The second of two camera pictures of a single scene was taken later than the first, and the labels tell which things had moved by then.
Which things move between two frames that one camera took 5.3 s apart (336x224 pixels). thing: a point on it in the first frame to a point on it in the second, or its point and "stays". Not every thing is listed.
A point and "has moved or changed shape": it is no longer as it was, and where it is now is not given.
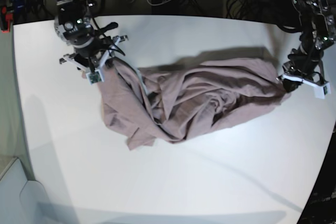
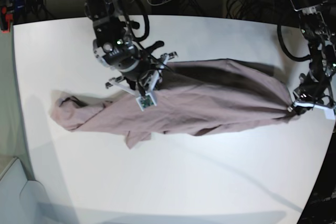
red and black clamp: x=6 y=18 stays
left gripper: x=82 y=31 to x=139 y=67
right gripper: x=303 y=63 to x=310 y=92
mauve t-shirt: x=172 y=102 has moved or changed shape
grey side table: x=22 y=201 stays
